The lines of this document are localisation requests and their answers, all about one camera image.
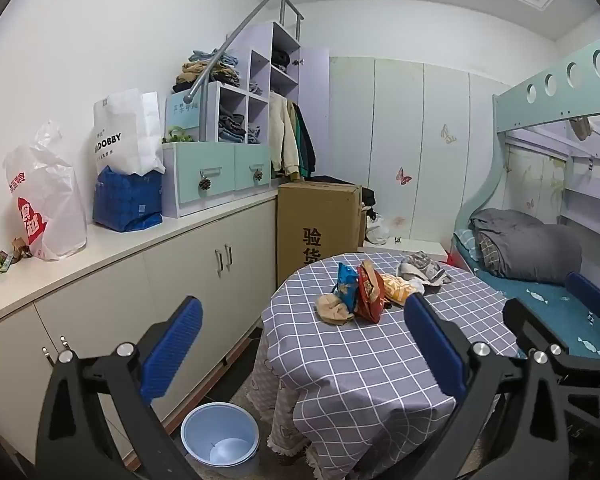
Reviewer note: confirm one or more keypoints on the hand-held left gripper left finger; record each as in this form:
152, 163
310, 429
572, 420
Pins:
172, 345

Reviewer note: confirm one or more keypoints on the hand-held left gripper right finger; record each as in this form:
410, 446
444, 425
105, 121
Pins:
432, 340

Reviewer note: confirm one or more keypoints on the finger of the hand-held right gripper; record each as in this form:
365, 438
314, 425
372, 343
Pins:
532, 322
587, 292

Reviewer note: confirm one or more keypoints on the orange snack packet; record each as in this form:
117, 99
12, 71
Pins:
397, 287

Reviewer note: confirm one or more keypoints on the grey wrapper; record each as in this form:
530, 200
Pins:
422, 265

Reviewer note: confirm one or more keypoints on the red snack packet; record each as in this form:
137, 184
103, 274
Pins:
369, 295

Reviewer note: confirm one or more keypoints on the blue plastic bin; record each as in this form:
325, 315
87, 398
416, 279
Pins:
200, 430

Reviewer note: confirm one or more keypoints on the blue snack packet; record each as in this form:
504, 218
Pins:
347, 285

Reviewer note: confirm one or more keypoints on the tan paper bag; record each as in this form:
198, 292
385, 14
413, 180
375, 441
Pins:
332, 307

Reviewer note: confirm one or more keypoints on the teal candy print bedsheet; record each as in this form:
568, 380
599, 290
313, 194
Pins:
545, 292

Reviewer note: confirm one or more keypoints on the grey duvet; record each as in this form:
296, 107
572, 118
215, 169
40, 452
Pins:
530, 245

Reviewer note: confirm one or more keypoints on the grey checked tablecloth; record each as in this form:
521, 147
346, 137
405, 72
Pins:
360, 360

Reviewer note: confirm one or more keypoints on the white low cabinet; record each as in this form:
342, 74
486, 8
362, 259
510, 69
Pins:
180, 270

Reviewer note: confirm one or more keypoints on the checked pillow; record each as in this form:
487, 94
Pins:
487, 252

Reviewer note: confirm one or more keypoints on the red plastic stool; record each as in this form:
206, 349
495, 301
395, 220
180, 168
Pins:
454, 257

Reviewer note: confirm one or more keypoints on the white low platform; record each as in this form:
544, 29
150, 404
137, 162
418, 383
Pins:
405, 249

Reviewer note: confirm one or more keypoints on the small white plastic bag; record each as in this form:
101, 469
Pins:
378, 232

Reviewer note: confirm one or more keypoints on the beige patterned table skirt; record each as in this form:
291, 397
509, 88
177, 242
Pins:
280, 410

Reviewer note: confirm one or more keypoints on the blue woven bag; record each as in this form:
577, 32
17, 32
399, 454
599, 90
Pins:
125, 200

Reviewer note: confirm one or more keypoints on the black clothes pile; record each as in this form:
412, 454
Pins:
367, 197

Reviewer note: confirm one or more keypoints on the tan hanging object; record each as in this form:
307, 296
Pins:
580, 128

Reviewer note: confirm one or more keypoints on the large cardboard box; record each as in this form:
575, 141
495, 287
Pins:
320, 220

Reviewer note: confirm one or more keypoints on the pine cone pendant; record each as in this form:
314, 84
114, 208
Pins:
205, 183
257, 175

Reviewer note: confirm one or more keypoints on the pink butterfly sticker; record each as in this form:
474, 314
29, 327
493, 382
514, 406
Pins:
404, 176

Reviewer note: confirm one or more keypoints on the small brown wrapper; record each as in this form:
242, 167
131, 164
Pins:
21, 248

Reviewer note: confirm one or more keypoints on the teal two-drawer unit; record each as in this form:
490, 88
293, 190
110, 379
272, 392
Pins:
200, 165

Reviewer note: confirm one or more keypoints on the white plastic bag red print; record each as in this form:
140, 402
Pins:
55, 195

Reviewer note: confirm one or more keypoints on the pale butterfly sticker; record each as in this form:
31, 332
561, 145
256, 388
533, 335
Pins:
448, 134

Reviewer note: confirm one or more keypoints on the green plastic ornament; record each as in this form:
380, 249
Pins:
177, 135

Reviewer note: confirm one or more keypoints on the white wardrobe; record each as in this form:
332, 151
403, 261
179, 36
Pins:
395, 125

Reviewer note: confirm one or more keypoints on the black hanging jacket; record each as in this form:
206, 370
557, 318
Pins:
311, 155

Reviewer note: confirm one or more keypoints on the white paper shopping bag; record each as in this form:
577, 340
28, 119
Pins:
125, 125

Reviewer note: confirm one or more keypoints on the folded grey jeans pile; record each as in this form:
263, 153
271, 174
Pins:
231, 127

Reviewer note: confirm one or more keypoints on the small folded clothes pile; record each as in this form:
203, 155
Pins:
254, 134

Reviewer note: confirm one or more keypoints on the green hanging jacket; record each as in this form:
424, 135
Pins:
301, 150

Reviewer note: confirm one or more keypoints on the cream hanging jacket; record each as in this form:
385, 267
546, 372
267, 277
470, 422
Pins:
282, 135

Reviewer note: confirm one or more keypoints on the stack of folded clothes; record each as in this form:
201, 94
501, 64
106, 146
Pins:
205, 72

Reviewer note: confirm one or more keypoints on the lilac stepped cube shelf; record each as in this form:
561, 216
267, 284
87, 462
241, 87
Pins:
260, 67

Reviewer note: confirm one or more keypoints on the black folded clothes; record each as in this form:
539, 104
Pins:
281, 60

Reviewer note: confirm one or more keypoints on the white shelf with clothes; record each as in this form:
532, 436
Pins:
230, 40

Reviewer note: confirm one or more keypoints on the teal bunk bed frame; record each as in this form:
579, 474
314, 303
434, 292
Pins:
545, 105

